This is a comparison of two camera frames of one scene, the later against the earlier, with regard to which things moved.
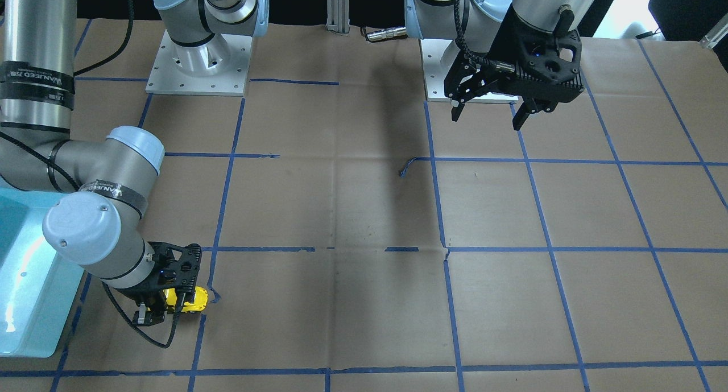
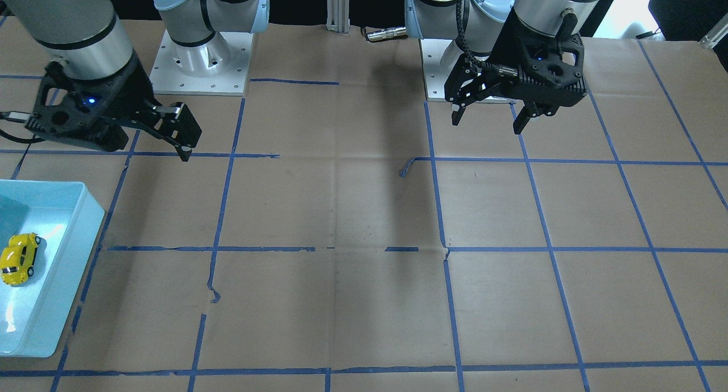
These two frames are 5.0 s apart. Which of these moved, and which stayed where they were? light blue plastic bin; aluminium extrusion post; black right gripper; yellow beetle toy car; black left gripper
Moved: yellow beetle toy car; black right gripper
Stayed: aluminium extrusion post; black left gripper; light blue plastic bin
